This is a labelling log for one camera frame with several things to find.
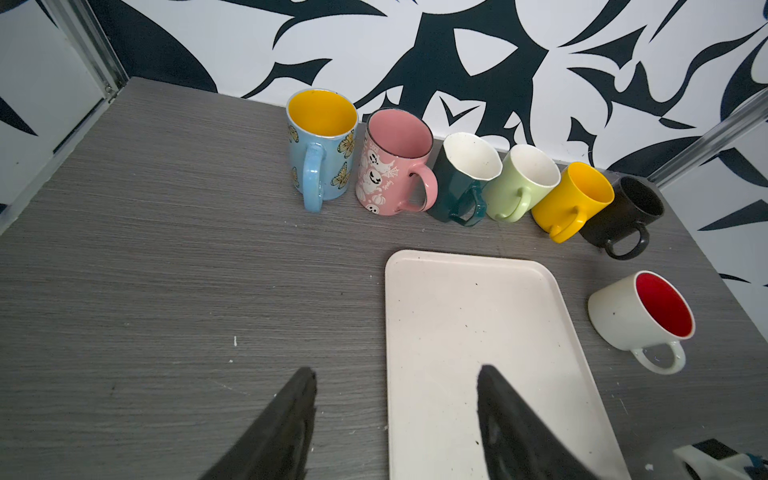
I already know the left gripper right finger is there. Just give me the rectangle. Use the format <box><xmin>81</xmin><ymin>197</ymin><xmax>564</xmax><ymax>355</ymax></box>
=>
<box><xmin>477</xmin><ymin>365</ymin><xmax>596</xmax><ymax>479</ymax></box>

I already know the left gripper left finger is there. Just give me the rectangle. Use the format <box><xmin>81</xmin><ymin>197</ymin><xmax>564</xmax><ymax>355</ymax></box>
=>
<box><xmin>202</xmin><ymin>367</ymin><xmax>317</xmax><ymax>479</ymax></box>

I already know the white cream mug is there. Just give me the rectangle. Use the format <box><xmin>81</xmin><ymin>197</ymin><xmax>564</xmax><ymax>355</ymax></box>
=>
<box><xmin>587</xmin><ymin>270</ymin><xmax>696</xmax><ymax>375</ymax></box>

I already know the light green mug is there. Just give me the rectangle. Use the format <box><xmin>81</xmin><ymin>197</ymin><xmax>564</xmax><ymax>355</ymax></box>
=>
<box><xmin>483</xmin><ymin>145</ymin><xmax>561</xmax><ymax>223</ymax></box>

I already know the black mug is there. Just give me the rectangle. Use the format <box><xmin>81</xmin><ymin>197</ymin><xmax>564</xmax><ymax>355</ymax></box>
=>
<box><xmin>579</xmin><ymin>176</ymin><xmax>665</xmax><ymax>261</ymax></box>

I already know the dark green mug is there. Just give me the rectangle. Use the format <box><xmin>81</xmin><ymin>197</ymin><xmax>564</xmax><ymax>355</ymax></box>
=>
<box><xmin>427</xmin><ymin>132</ymin><xmax>503</xmax><ymax>227</ymax></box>

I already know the pink ghost print mug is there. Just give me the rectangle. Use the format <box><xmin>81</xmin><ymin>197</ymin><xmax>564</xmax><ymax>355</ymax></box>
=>
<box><xmin>355</xmin><ymin>108</ymin><xmax>438</xmax><ymax>216</ymax></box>

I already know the blue butterfly mug yellow inside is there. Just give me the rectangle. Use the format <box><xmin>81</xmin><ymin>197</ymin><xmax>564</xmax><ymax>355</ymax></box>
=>
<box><xmin>286</xmin><ymin>89</ymin><xmax>359</xmax><ymax>213</ymax></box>

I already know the beige plastic tray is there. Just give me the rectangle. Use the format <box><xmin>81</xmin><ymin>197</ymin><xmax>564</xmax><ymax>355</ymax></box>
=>
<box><xmin>385</xmin><ymin>250</ymin><xmax>629</xmax><ymax>479</ymax></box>

